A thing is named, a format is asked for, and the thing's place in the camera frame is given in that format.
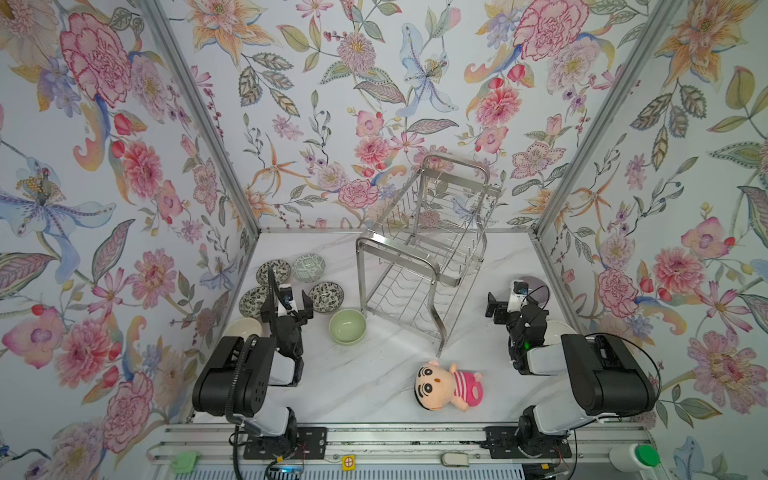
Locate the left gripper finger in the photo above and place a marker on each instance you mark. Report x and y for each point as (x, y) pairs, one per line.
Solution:
(271, 309)
(307, 311)

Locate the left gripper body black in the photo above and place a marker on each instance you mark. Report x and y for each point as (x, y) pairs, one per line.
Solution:
(288, 318)

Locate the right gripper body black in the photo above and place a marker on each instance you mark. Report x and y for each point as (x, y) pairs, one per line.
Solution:
(508, 314)

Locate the lilac purple bowl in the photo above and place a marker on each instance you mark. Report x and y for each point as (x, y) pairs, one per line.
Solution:
(538, 288)

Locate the light green bowl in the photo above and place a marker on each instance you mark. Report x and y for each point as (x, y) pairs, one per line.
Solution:
(347, 327)

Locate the steel two-tier dish rack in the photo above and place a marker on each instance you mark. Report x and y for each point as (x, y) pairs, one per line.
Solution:
(419, 259)

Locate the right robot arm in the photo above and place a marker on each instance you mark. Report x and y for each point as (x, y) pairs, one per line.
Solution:
(604, 381)

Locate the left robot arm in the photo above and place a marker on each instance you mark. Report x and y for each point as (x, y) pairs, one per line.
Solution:
(234, 382)

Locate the dark patterned bowl front-left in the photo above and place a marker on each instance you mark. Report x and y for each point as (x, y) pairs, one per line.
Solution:
(251, 302)

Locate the dark patterned bowl centre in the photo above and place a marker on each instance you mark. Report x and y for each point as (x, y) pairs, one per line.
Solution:
(327, 297)

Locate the white bowl right side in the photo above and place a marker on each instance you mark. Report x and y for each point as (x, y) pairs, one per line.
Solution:
(554, 332)

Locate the dark patterned bowl back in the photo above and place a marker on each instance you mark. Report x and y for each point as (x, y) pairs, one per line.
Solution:
(280, 269)

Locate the cream bowl left side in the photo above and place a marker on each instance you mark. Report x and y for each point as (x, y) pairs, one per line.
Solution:
(244, 327)

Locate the pale green patterned bowl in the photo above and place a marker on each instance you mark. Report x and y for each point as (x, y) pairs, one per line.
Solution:
(308, 268)

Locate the cartoon boy plush doll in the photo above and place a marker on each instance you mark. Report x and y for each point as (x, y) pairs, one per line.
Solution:
(436, 387)

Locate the green emergency button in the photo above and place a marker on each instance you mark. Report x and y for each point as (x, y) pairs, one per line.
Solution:
(631, 458)

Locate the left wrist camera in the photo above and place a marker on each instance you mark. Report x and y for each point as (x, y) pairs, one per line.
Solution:
(286, 298)

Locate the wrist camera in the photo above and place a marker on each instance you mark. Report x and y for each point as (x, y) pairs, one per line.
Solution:
(286, 298)
(517, 293)

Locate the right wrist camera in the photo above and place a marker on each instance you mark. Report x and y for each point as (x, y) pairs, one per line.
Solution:
(517, 293)

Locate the yellow sticker on rail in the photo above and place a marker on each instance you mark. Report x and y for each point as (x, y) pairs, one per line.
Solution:
(348, 463)

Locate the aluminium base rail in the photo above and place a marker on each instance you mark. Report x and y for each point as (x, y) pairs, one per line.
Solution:
(423, 443)

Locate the grey clip on rail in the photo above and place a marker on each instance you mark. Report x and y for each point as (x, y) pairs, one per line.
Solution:
(455, 460)

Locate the green tag on rail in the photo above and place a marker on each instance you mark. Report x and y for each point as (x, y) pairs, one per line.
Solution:
(184, 463)

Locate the right aluminium corner post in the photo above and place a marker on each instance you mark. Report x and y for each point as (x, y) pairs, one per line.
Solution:
(658, 21)

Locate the aluminium corner post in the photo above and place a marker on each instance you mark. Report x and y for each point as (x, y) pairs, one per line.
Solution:
(658, 21)
(168, 45)

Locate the left aluminium corner post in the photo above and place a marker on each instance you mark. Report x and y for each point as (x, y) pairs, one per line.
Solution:
(168, 45)

